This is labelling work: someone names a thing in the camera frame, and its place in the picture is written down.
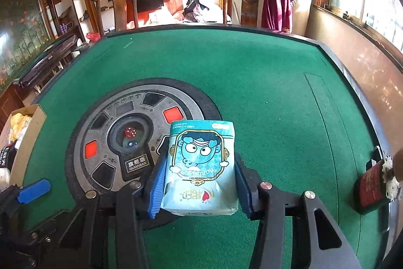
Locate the red plastic bag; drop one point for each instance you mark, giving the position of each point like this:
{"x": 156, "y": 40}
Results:
{"x": 93, "y": 37}

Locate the pile of clothes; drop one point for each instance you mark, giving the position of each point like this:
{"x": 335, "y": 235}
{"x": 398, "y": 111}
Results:
{"x": 196, "y": 11}

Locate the dark red cork bottle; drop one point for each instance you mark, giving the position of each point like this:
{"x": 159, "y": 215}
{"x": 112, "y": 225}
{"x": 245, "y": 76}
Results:
{"x": 379, "y": 185}

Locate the wooden chair left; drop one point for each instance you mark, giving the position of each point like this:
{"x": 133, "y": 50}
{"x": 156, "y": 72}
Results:
{"x": 120, "y": 15}

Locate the floral wall painting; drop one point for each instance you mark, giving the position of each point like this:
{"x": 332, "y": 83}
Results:
{"x": 23, "y": 36}

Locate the maroon cloth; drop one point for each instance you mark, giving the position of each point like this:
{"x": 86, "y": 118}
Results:
{"x": 277, "y": 15}

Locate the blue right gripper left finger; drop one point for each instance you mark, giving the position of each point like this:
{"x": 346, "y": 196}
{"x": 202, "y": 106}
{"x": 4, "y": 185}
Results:
{"x": 154, "y": 188}

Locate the round mahjong control panel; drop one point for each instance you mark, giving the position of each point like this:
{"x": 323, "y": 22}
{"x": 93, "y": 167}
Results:
{"x": 120, "y": 137}

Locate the black printed pouch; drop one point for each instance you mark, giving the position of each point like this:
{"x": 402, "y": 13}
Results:
{"x": 7, "y": 156}

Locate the folded dark table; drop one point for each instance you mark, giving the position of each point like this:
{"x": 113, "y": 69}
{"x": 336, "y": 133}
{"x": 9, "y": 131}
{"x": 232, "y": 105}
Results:
{"x": 47, "y": 64}

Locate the cardboard box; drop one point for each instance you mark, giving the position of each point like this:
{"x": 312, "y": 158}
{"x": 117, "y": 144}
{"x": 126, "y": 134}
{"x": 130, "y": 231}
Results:
{"x": 24, "y": 144}

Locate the blue cartoon tissue pack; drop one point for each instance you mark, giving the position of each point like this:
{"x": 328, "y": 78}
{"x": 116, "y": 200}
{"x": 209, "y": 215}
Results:
{"x": 200, "y": 172}

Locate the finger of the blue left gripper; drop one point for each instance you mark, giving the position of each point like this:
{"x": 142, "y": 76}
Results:
{"x": 34, "y": 191}

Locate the yellow snack packet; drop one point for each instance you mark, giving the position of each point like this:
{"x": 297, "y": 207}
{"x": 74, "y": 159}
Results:
{"x": 18, "y": 122}

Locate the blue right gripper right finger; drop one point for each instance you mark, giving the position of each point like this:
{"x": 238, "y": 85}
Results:
{"x": 247, "y": 182}

